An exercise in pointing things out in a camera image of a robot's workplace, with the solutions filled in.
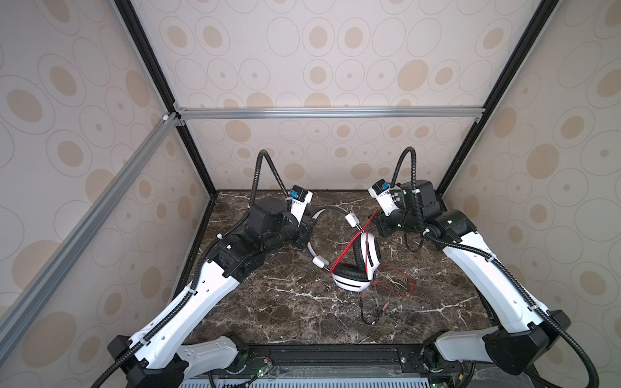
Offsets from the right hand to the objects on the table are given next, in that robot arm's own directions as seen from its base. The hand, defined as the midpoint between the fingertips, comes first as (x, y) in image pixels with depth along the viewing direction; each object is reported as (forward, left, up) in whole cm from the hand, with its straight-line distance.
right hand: (372, 215), depth 73 cm
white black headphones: (-22, +10, +4) cm, 24 cm away
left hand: (-7, +15, +7) cm, 18 cm away
